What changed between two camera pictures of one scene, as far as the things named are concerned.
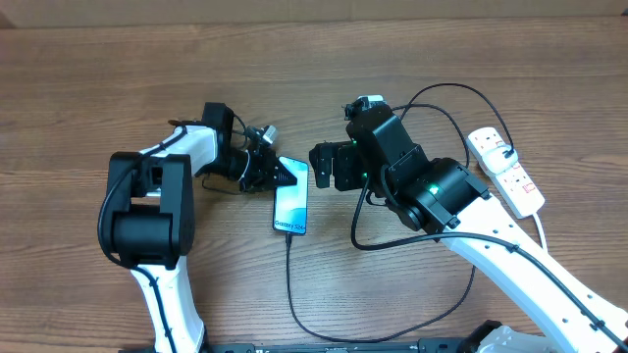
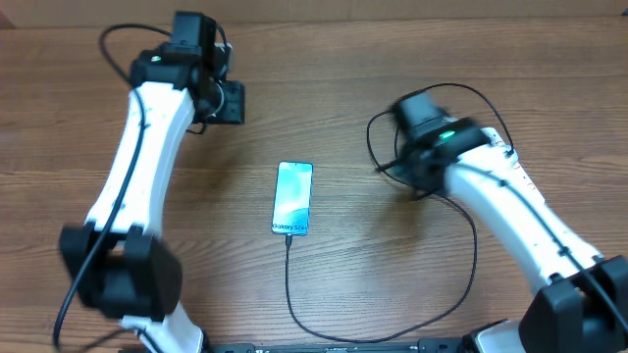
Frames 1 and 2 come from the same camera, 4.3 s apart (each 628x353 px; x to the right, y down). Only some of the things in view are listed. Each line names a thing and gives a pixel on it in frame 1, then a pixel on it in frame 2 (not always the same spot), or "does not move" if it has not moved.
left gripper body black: (258, 171) -> (228, 105)
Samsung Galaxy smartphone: (290, 203) does not move
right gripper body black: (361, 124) -> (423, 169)
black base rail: (427, 345) does not move
